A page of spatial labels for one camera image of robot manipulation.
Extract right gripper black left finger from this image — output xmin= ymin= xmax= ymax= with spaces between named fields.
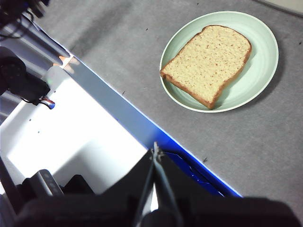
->
xmin=16 ymin=151 xmax=155 ymax=227

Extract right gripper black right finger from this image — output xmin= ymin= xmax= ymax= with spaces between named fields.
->
xmin=154 ymin=153 xmax=302 ymax=227

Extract brown crust bread slice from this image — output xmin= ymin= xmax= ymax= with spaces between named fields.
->
xmin=160 ymin=25 xmax=252 ymax=110

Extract pale green round plate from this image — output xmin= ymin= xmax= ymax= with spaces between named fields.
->
xmin=159 ymin=10 xmax=279 ymax=113

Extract black camera stand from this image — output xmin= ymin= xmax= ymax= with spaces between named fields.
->
xmin=18 ymin=174 xmax=96 ymax=198

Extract grey camera bar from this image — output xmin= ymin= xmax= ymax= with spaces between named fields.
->
xmin=35 ymin=168 xmax=65 ymax=197

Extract red white blue wires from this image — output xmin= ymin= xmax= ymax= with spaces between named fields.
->
xmin=39 ymin=96 xmax=56 ymax=109

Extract grey metal frame bar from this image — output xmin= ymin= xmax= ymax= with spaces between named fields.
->
xmin=20 ymin=13 xmax=72 ymax=60

